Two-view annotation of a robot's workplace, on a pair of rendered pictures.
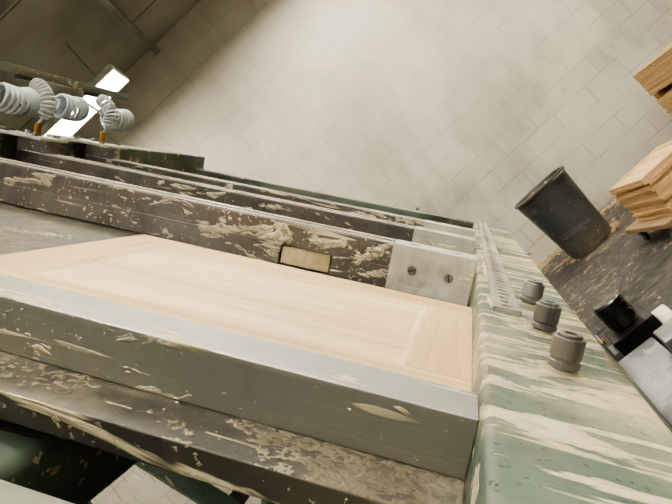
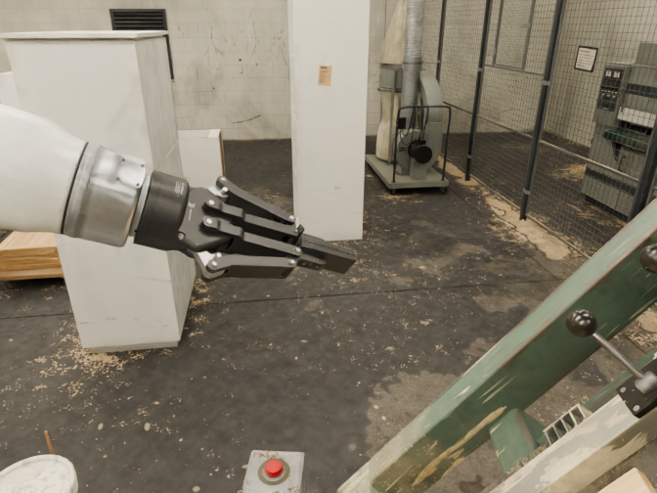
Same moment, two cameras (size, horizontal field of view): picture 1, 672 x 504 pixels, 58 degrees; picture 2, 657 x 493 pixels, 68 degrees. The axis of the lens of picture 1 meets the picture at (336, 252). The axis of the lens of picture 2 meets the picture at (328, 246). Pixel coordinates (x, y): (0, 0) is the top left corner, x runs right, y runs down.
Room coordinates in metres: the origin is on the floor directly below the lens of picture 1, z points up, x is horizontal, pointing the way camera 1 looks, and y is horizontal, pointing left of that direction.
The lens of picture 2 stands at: (0.88, -0.17, 1.78)
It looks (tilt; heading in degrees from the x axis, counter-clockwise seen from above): 25 degrees down; 170
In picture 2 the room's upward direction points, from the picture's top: straight up
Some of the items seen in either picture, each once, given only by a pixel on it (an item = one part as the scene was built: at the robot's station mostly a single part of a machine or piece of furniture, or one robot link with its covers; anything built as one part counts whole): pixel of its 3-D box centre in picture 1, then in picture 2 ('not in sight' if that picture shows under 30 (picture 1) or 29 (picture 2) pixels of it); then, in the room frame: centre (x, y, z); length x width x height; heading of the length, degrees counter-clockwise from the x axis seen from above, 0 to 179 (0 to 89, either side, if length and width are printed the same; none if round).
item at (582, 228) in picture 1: (565, 215); not in sight; (5.02, -1.60, 0.33); 0.52 x 0.51 x 0.65; 177
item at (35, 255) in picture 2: not in sight; (44, 254); (-2.89, -1.74, 0.15); 0.61 x 0.52 x 0.31; 177
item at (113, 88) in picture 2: not in sight; (125, 190); (-2.10, -0.87, 0.88); 0.90 x 0.60 x 1.75; 177
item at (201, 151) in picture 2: not in sight; (197, 166); (-4.54, -0.67, 0.36); 0.58 x 0.45 x 0.72; 87
